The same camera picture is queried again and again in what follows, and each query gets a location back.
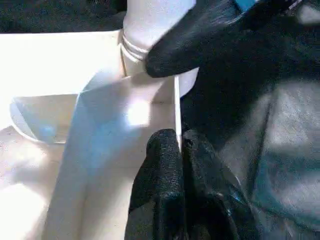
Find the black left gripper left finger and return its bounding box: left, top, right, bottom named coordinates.
left=124, top=128, right=188, bottom=240

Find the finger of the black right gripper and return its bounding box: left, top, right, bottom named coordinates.
left=145, top=0, right=301, bottom=79

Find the white plastic table top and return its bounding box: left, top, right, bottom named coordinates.
left=0, top=30, right=200, bottom=240

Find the white plastic table leg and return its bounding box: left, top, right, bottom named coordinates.
left=119, top=0, right=198, bottom=77

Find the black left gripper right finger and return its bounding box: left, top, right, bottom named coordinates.
left=180, top=129, right=262, bottom=240

